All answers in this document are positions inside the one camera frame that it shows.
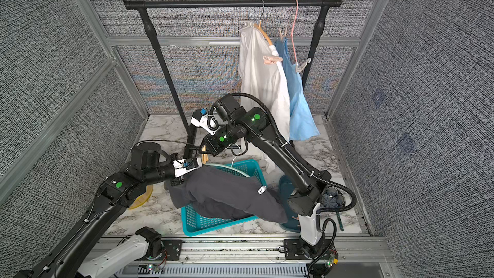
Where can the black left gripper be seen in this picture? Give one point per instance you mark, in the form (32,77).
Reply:
(179,181)

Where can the dark grey garment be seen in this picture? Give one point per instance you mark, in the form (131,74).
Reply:
(217,194)

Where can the light blue t-shirt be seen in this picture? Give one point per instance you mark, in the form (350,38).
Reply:
(301,123)

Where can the dark flower-shaped bowl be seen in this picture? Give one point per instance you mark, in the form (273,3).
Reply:
(332,198)

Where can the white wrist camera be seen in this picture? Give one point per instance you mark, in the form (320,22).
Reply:
(201,118)
(184,166)

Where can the white t-shirt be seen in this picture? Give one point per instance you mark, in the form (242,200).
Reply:
(266,82)

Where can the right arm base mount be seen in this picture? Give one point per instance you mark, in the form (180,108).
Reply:
(296,249)

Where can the pink clothes hanger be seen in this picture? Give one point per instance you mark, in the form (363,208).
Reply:
(295,17)

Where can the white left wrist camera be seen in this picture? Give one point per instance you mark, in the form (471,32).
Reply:
(184,166)

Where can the yellow clothespin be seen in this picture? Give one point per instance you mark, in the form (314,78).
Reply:
(204,158)

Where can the black clothes rack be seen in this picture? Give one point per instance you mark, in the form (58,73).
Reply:
(142,8)

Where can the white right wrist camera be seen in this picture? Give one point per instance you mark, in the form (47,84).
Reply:
(201,118)

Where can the grey white hooked clothespin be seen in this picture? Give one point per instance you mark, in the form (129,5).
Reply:
(246,25)

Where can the teal plastic basket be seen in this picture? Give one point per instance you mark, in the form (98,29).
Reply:
(195,224)

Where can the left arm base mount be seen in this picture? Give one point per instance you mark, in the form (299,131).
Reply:
(169,249)

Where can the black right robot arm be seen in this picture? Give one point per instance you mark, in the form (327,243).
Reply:
(247,117)

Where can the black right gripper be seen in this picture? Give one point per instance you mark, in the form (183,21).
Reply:
(216,148)

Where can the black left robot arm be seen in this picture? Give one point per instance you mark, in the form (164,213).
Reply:
(148,165)

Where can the mint green hanger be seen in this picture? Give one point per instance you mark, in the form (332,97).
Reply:
(227,167)

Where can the beige clothespin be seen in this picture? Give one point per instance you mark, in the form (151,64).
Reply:
(300,67)

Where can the yellow bamboo steamer basket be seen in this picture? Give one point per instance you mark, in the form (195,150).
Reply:
(142,199)

